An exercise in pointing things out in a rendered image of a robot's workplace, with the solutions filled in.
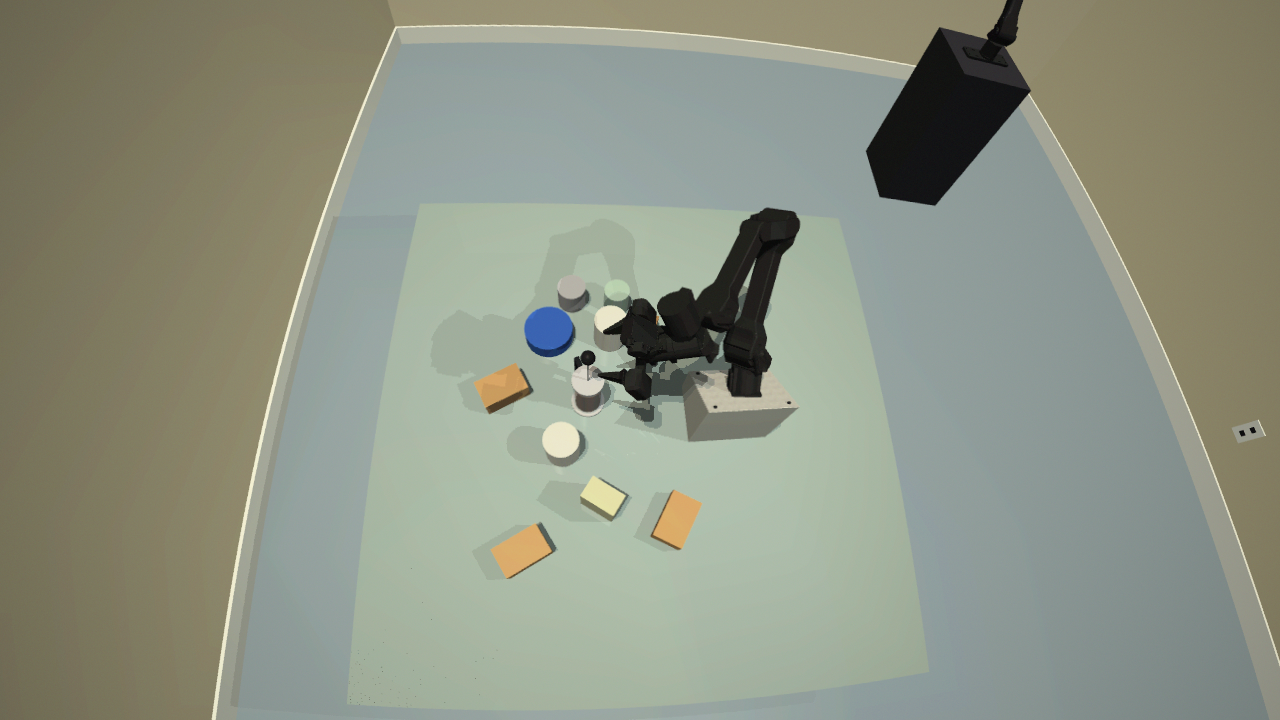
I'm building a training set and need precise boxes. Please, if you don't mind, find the blue cylinder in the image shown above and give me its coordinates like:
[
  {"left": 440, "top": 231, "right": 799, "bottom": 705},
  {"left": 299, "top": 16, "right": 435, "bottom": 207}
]
[{"left": 524, "top": 307, "right": 573, "bottom": 357}]

